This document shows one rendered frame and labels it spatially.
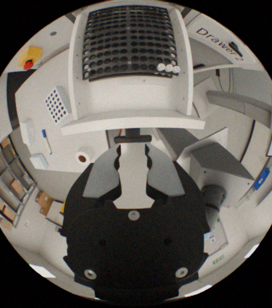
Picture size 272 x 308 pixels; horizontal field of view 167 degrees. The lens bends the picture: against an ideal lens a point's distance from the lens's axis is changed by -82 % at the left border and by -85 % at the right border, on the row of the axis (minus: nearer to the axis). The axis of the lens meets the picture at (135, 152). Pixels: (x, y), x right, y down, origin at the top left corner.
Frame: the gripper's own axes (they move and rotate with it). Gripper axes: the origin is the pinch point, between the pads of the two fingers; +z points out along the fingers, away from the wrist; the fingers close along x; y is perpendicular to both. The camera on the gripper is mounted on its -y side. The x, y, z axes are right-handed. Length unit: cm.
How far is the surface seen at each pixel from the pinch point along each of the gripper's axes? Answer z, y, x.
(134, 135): 5.4, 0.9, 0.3
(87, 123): 3.7, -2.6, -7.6
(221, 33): 6.1, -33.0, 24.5
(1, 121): 9, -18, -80
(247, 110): 31, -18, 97
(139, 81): 11.7, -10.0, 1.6
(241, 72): 76, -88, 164
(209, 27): 7.2, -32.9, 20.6
